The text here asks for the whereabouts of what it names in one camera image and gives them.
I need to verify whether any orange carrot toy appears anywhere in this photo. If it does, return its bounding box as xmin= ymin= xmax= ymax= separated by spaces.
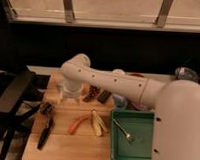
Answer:
xmin=68 ymin=115 xmax=89 ymax=134

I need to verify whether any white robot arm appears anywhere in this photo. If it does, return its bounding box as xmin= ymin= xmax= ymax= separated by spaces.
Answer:
xmin=61 ymin=54 xmax=200 ymax=160

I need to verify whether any red brown food toy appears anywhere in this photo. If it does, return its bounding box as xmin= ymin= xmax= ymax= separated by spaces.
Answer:
xmin=83 ymin=85 xmax=100 ymax=102

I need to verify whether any dark brown block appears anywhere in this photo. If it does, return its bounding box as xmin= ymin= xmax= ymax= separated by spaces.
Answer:
xmin=98 ymin=91 xmax=111 ymax=104

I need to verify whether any wooden cutting board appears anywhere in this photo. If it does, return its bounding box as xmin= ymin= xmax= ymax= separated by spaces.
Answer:
xmin=22 ymin=72 xmax=114 ymax=160

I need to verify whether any blue cup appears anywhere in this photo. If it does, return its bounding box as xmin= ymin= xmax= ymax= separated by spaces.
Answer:
xmin=113 ymin=93 xmax=128 ymax=109

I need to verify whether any white cup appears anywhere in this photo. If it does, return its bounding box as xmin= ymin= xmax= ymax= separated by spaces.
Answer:
xmin=113 ymin=69 xmax=125 ymax=75

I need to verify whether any purple bowl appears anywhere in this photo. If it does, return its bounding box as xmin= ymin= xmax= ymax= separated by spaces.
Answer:
xmin=131 ymin=102 xmax=151 ymax=112

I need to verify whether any red bowl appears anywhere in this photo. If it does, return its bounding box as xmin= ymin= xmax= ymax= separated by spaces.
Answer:
xmin=130 ymin=73 xmax=144 ymax=77

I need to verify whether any metal spoon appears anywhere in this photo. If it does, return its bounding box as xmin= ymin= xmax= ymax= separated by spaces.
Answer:
xmin=113 ymin=119 xmax=134 ymax=142

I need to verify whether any green plastic tray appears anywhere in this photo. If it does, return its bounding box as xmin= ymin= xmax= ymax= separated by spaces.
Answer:
xmin=110 ymin=109 xmax=154 ymax=160

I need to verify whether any grey round device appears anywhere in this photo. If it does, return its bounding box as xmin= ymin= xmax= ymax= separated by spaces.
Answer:
xmin=175 ymin=67 xmax=200 ymax=83

